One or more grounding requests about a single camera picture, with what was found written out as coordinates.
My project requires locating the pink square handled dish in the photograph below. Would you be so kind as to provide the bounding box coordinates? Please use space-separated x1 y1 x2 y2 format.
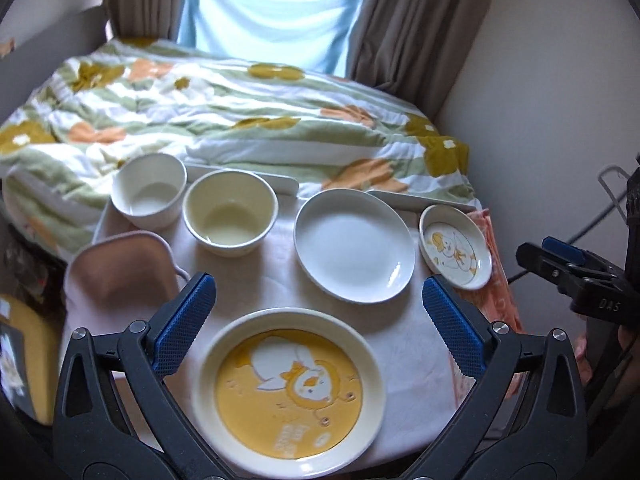
64 231 190 337

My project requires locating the blue window cloth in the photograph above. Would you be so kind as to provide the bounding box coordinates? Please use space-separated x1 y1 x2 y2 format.
177 0 362 77

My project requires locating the white bowl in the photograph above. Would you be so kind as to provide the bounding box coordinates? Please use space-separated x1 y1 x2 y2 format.
111 153 188 231

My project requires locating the white table cloth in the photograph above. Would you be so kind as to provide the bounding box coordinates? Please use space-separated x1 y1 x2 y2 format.
92 184 476 476

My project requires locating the small duck pattern dish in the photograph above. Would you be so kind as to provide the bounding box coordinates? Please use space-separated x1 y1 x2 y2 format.
419 205 492 290

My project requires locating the grey bed headboard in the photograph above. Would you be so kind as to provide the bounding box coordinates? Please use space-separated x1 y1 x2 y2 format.
0 6 107 122

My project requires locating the grey clothes hanger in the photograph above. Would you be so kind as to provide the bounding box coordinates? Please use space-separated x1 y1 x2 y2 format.
597 164 630 222

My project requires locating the orange patterned towel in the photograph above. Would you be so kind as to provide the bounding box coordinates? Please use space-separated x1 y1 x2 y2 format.
449 209 525 408

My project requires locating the right brown curtain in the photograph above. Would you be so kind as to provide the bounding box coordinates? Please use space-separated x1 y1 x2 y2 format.
346 0 492 118

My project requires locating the plain white plate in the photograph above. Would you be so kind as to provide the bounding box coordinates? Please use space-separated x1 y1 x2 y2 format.
293 191 416 304

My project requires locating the cream yellow bowl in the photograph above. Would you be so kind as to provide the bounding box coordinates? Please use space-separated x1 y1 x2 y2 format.
182 170 279 258

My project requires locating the large yellow duck plate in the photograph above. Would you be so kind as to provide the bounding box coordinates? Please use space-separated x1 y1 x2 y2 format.
192 308 386 479

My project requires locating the floral green yellow duvet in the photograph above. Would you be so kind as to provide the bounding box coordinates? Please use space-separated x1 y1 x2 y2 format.
1 40 478 260

